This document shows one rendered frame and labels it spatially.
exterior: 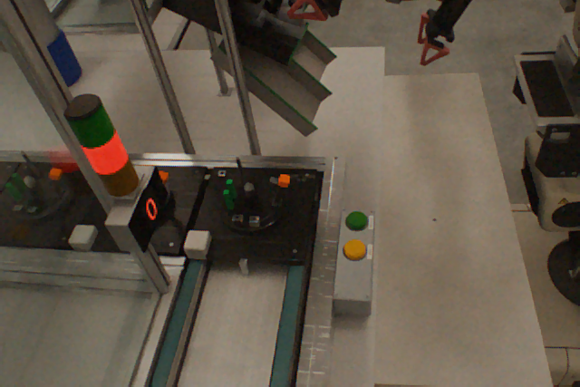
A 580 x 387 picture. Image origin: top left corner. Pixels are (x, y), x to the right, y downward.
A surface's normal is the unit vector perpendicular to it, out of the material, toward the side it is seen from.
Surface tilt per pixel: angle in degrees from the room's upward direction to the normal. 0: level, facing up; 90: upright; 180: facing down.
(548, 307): 0
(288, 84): 45
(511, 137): 0
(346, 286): 0
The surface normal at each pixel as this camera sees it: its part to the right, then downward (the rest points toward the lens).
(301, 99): 0.59, -0.37
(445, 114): -0.11, -0.68
